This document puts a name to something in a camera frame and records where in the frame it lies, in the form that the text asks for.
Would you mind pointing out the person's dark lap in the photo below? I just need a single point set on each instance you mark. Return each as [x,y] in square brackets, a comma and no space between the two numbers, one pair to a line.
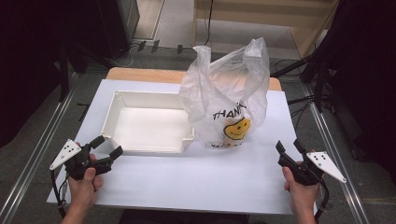
[183,217]

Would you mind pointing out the person's left hand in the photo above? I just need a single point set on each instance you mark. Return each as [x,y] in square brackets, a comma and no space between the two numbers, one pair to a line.
[84,189]

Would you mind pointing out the black tripod stand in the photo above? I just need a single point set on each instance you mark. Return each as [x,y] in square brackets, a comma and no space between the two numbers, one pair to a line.
[314,73]

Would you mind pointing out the black curtain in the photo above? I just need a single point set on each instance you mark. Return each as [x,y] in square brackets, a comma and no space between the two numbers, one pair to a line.
[31,62]
[367,77]

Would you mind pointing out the black cabinet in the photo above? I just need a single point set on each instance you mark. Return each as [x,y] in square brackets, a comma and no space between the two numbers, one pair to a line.
[120,25]

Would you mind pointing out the white plastic box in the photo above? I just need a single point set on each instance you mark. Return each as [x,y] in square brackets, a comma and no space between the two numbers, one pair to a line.
[149,127]

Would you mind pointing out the clear plastic bag smiley print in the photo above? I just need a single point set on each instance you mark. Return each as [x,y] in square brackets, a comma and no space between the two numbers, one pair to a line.
[224,102]

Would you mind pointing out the white table board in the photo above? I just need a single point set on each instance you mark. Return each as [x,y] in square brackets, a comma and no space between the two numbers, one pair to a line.
[186,177]

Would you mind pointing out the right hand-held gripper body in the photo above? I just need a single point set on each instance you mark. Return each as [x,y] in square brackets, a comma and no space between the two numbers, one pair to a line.
[306,169]

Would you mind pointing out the wooden table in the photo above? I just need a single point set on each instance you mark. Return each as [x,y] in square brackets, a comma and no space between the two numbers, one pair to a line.
[146,75]

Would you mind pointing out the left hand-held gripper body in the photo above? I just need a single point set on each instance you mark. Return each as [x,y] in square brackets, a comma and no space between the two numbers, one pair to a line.
[77,161]

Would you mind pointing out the person's right hand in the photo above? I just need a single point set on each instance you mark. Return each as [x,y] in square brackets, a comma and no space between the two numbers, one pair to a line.
[299,194]

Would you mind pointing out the light wooden frame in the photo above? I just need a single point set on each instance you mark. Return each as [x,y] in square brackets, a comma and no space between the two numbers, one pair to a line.
[305,34]

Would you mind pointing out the metal floor rail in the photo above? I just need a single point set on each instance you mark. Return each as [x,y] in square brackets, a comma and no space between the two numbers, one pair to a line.
[336,155]
[34,158]

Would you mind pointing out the black metal stand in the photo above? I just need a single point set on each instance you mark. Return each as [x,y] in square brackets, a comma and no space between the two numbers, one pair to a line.
[64,74]

